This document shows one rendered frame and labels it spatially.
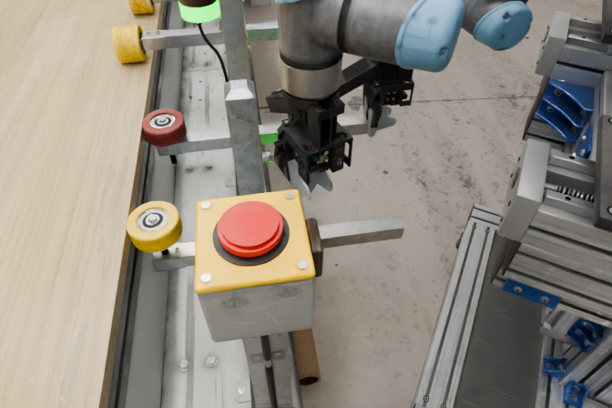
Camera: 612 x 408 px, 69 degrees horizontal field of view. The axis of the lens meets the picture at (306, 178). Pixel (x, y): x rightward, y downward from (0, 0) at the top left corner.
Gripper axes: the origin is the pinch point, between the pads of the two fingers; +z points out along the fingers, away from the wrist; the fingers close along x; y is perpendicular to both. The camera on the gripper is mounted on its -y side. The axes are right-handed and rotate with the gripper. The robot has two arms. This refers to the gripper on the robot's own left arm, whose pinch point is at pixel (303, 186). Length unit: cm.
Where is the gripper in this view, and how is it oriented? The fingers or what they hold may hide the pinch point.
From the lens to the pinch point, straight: 71.0
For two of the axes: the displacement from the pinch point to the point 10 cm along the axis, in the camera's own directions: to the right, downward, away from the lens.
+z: 0.0, 7.1, 7.1
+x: 8.7, -3.5, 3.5
